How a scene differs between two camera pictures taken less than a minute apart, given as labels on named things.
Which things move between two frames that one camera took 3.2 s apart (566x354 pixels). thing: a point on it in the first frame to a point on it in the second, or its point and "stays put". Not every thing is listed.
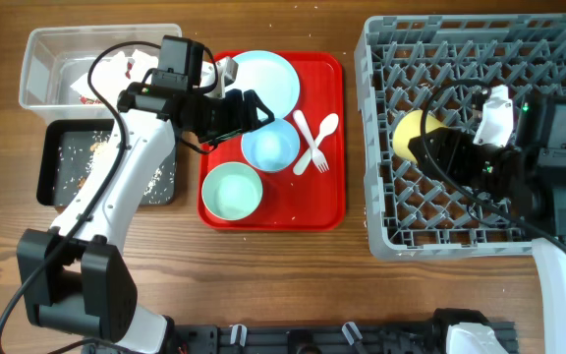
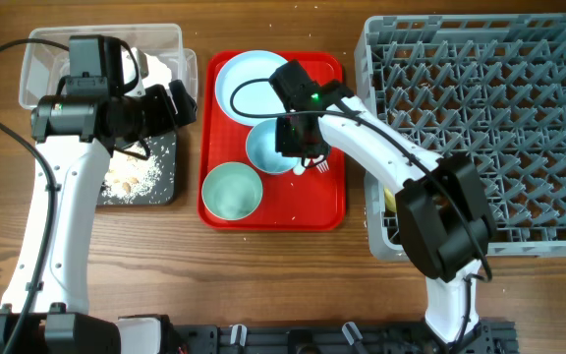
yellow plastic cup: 410,126 to 390,200
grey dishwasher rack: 439,64 stays put
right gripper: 438,142 to 286,147
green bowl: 232,191 stays put
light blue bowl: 271,147 stays put
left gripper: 241,118 to 166,118
